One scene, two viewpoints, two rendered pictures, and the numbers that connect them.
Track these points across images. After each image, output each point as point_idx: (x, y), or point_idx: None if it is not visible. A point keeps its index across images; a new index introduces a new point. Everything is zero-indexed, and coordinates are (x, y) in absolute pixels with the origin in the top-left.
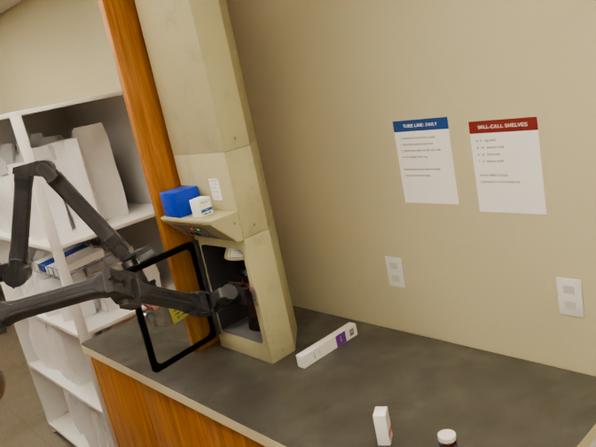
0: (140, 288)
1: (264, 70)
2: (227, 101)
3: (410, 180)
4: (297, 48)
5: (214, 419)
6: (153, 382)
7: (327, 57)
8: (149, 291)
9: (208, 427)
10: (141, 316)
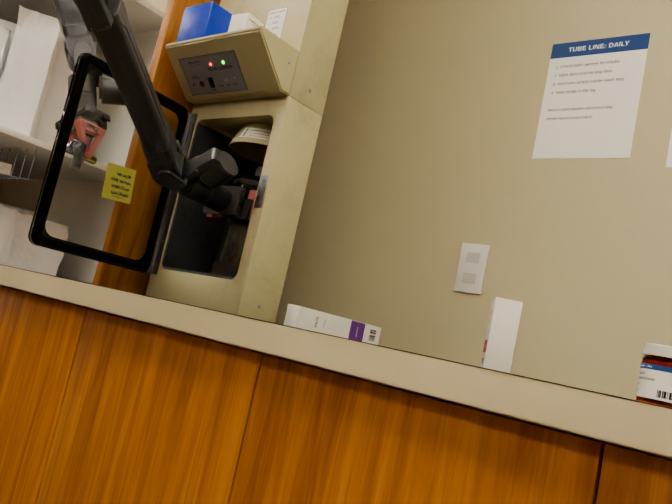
0: (121, 10)
1: None
2: None
3: (552, 125)
4: None
5: (114, 310)
6: (13, 271)
7: None
8: (129, 32)
9: (81, 355)
10: (65, 133)
